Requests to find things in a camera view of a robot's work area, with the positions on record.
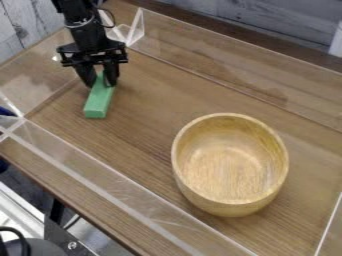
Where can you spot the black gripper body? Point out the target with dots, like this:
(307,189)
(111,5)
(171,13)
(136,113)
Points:
(92,48)

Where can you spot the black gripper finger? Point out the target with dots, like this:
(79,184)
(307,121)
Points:
(87,74)
(111,73)

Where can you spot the green rectangular block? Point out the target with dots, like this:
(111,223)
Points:
(99,99)

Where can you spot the brown wooden bowl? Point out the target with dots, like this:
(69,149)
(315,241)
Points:
(230,163)

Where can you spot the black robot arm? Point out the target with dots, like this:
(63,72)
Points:
(79,11)

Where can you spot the blue object at left edge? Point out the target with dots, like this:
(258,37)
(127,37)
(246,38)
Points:
(5,112)

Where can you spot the white object at right edge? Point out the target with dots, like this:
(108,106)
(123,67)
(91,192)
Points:
(335,46)

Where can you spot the clear acrylic enclosure wall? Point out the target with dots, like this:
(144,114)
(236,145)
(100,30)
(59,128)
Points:
(107,166)

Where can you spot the black metal bracket with screw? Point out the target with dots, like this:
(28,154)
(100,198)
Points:
(56,235)

